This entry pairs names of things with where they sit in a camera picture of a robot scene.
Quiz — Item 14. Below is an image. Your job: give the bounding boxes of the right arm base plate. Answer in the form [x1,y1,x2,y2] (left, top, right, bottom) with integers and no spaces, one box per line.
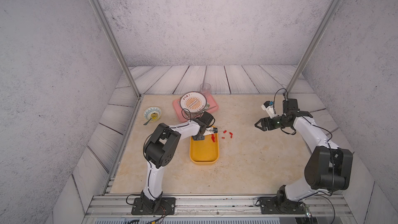
[258,197,307,215]

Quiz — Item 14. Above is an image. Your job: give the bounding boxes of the white plate orange sunburst pattern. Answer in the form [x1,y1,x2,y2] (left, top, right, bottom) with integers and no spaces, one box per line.
[179,91,207,113]

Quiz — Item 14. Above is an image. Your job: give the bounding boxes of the right aluminium frame post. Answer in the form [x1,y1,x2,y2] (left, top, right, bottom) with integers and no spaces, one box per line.
[284,0,342,98]

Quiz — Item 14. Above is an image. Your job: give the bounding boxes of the pink plastic tray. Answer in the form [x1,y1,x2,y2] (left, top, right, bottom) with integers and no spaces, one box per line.
[173,94,219,122]

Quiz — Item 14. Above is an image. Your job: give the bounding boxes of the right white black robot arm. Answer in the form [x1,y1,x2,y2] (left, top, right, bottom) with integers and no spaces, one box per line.
[255,99,353,205]

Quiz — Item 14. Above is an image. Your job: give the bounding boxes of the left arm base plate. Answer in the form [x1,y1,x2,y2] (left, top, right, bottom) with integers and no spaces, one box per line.
[131,197,176,215]

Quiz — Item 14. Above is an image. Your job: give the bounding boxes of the left aluminium frame post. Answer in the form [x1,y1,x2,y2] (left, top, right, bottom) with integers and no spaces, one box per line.
[89,0,141,98]

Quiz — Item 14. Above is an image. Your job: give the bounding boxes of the yellow plastic storage box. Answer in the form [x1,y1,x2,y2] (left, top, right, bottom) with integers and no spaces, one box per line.
[190,134,220,165]

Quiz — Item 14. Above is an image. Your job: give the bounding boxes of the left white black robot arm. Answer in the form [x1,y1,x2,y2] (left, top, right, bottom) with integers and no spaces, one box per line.
[141,112,218,204]

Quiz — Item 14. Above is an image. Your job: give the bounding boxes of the aluminium frame post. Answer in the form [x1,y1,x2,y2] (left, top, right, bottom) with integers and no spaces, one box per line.
[89,0,141,98]
[284,0,342,98]

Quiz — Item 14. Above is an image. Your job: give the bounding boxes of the clear plastic cup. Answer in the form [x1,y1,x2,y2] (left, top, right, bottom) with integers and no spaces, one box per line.
[200,83,211,97]

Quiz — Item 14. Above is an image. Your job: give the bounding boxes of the small patterned bowl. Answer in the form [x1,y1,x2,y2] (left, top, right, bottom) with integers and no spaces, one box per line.
[143,106,162,122]

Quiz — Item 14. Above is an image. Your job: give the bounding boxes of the aluminium front rail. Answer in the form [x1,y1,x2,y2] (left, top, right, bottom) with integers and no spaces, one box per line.
[83,194,357,224]

